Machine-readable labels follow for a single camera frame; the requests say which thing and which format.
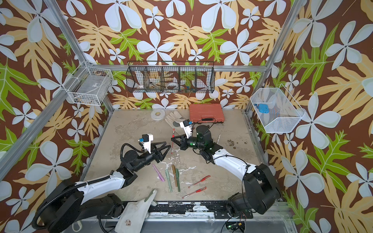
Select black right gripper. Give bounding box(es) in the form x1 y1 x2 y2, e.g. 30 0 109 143
172 133 206 151

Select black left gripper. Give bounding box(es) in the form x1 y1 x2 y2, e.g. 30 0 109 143
133 140 169 173

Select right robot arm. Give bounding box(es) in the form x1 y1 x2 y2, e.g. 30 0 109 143
172 125 282 218

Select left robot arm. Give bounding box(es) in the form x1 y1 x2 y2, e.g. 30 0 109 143
31 141 171 233

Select light green pen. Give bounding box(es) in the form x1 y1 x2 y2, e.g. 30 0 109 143
165 169 173 193

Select brown pen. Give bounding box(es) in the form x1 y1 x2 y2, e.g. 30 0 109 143
172 164 178 187

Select pink pen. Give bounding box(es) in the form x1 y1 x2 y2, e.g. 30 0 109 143
152 164 165 182

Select dark green pen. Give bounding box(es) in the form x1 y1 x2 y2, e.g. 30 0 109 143
175 169 181 192

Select beige work glove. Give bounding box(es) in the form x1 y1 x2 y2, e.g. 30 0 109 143
165 110 186 129

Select red plastic tool case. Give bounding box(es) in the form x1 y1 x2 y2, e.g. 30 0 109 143
189 103 225 124

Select white tape roll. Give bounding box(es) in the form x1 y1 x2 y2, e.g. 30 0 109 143
151 109 166 121

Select white green glove front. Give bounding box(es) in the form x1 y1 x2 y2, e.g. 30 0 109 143
114 189 157 233

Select blue object in basket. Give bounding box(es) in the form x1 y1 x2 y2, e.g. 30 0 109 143
256 103 270 114

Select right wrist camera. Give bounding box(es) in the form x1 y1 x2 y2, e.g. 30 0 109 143
179 120 193 138

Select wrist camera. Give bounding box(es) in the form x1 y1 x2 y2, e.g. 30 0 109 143
138 134 153 153
179 120 193 138

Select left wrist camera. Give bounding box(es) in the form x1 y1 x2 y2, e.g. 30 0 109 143
138 134 153 153

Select black wire basket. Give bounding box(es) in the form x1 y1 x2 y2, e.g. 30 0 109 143
124 61 216 93

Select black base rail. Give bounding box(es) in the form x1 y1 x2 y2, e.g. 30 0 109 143
149 201 252 219

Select white wire basket left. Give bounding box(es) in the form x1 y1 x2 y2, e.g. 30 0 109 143
64 63 113 106

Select white wire basket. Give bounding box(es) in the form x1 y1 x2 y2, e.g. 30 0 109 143
64 63 113 106
250 86 306 134

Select white wire basket right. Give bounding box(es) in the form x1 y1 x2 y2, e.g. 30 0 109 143
250 86 306 134

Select aluminium frame post right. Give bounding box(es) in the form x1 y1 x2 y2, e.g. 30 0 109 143
244 0 308 114

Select aluminium frame post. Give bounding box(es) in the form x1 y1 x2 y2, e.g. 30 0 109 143
244 0 308 114
45 1 114 113

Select aluminium frame post left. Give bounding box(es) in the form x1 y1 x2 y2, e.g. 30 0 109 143
45 1 114 113

